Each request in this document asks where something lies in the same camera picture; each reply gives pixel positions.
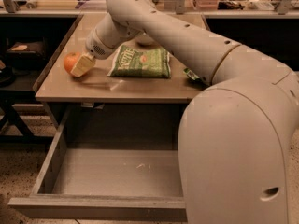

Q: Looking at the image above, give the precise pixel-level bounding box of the grey open drawer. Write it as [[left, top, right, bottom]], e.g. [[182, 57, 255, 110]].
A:
[[8, 104, 186, 222]]

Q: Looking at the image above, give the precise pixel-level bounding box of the dark box left shelf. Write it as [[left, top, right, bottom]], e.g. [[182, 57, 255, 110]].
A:
[[6, 41, 47, 70]]

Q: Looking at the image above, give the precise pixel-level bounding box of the white bowl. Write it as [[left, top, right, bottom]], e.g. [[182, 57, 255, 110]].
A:
[[135, 34, 154, 46]]

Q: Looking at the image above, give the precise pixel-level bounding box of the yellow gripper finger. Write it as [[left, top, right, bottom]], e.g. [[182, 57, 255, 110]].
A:
[[70, 53, 95, 77]]

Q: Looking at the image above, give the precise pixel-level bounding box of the orange fruit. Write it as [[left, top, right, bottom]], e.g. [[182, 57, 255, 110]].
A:
[[64, 52, 81, 74]]

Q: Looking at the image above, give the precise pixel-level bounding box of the grey cabinet counter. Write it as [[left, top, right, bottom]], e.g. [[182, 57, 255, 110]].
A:
[[32, 13, 219, 133]]

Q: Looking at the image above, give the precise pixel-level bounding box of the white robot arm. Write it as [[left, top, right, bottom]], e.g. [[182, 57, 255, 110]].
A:
[[71, 0, 299, 224]]

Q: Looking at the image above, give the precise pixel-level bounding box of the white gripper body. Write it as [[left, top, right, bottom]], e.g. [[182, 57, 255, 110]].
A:
[[85, 29, 115, 60]]

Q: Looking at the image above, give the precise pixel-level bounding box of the light green chip bag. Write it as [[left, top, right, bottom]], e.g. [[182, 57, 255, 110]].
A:
[[183, 68, 200, 81]]

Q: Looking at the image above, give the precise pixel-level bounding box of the dark green chip bag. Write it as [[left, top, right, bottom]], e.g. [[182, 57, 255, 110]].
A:
[[107, 45, 171, 78]]

